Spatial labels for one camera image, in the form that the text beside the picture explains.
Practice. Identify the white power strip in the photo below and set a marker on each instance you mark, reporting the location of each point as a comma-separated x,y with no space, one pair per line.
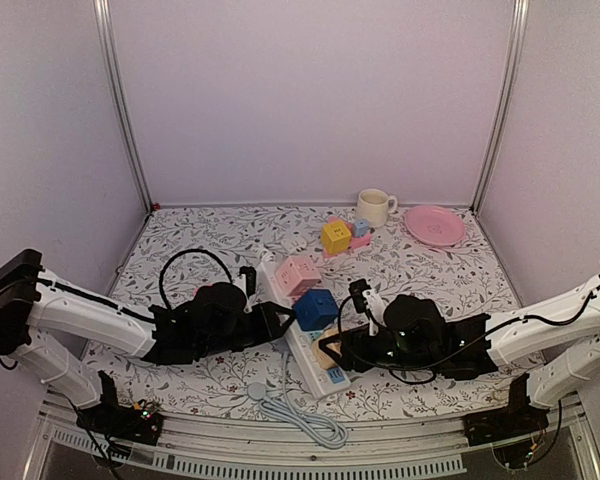
321,383

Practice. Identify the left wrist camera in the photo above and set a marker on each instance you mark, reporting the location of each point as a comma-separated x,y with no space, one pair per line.
246,282

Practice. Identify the light blue power strip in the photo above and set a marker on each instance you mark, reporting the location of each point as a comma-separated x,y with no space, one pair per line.
321,429

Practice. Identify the left aluminium frame post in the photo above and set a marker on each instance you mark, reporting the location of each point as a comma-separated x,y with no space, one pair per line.
104,25

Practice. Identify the small light blue adapter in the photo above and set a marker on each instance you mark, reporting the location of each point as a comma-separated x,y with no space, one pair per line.
360,228

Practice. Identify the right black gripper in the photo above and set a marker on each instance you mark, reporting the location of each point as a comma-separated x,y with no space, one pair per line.
353,346

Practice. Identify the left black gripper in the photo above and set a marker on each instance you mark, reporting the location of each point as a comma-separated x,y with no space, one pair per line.
270,323

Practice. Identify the aluminium frame post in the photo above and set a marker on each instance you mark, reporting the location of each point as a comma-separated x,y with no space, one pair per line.
104,25
514,52

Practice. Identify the cream ceramic mug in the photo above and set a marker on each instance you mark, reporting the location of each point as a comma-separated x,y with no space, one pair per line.
375,206

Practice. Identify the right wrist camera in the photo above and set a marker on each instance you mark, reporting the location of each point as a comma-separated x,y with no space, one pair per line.
368,302

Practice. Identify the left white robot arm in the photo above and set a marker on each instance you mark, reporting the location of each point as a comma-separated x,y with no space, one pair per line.
34,301

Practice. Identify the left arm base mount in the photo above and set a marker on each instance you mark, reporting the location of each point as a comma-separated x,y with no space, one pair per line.
140,423

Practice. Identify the pink plate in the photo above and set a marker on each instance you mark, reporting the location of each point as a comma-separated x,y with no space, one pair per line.
434,225

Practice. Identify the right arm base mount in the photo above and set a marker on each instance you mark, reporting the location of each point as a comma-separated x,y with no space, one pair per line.
517,418

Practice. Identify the pink flat power strip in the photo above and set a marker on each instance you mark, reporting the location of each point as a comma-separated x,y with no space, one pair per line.
355,244

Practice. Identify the yellow cube socket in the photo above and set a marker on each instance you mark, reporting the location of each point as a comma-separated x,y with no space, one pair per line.
335,237

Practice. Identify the dark blue cube socket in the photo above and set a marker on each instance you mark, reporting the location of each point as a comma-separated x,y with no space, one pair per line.
315,310

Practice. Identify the beige cube socket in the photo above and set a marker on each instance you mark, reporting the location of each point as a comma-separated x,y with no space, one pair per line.
322,358

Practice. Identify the right aluminium frame post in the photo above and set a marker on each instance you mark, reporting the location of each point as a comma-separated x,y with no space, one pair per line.
514,52

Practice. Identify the front aluminium rail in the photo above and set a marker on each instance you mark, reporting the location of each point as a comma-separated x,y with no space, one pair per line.
206,447

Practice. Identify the cyan cube adapter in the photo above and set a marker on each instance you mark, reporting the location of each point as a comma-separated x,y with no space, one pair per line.
315,335

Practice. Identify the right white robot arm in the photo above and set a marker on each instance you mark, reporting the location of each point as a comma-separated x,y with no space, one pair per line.
571,319

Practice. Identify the pink plug adapter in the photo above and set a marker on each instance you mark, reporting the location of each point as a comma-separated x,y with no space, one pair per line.
197,290

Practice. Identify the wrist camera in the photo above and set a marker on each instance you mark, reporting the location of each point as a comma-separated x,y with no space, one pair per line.
246,282
368,302

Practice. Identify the pink cube socket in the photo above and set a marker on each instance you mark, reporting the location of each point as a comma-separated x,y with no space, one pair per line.
296,275

